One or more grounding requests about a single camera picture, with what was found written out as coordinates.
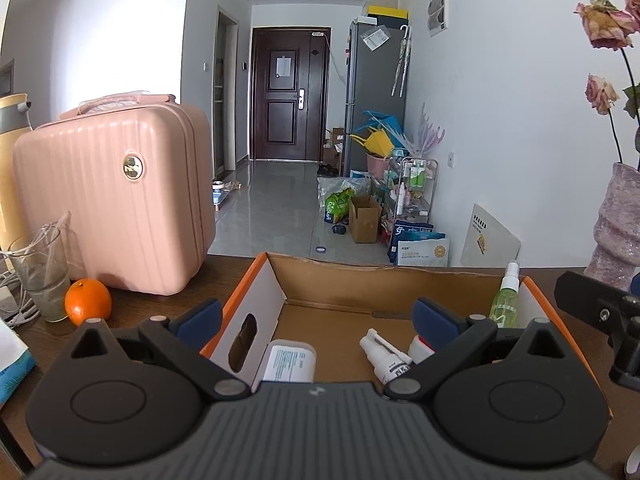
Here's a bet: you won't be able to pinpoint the purple textured vase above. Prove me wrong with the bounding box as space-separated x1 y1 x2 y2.
585 162 640 290

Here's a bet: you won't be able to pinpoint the green spray bottle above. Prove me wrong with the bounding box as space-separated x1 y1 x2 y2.
489 261 520 328

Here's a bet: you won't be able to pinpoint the orange fruit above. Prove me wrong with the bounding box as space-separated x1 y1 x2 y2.
64 278 112 326

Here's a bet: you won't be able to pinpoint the white red lint brush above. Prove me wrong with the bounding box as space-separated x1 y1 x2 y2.
408 336 435 364

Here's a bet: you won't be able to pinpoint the white flat board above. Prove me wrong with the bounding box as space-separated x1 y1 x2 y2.
460 204 521 268

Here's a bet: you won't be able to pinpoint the blue tissue pack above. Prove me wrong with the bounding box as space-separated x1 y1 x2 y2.
0 322 35 408

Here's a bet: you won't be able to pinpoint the white nasal spray bottle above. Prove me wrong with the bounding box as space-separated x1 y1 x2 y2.
359 328 413 385

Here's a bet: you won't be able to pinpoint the white labelled jar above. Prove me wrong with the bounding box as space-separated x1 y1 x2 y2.
258 339 317 382

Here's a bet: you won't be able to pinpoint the clear drinking glass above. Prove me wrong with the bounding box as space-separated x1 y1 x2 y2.
8 224 70 323

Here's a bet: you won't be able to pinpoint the blue white carton box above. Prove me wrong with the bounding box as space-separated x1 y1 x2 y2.
387 220 450 268

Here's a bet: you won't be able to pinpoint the red orange cardboard box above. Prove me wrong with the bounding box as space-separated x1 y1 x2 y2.
200 251 614 420

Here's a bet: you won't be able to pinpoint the pink hard-shell suitcase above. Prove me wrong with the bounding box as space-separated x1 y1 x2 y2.
12 94 215 296

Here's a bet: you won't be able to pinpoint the brown cardboard box on floor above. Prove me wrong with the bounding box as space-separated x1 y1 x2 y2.
348 196 382 244

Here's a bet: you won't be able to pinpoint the green snack bag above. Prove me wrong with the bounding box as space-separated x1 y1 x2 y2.
324 188 355 224

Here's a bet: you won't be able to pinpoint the dried pink roses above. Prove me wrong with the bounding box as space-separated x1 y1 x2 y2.
574 0 639 164

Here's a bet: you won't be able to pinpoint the beige thermos jug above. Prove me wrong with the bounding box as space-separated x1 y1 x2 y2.
0 93 32 252

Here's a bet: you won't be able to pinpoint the white umbrella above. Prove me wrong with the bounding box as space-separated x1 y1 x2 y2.
390 25 411 98

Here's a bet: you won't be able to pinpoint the grey refrigerator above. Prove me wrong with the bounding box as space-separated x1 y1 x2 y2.
343 21 405 177

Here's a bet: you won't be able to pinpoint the yellow black box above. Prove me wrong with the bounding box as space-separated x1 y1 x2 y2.
366 4 409 29

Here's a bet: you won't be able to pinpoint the dark brown entrance door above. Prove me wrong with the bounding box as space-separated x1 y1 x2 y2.
250 27 331 162

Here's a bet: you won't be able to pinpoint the metal wire storage rack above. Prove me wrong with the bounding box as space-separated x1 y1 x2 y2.
384 157 438 223

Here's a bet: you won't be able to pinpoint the wall electrical panel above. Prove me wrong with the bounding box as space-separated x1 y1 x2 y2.
427 0 448 37

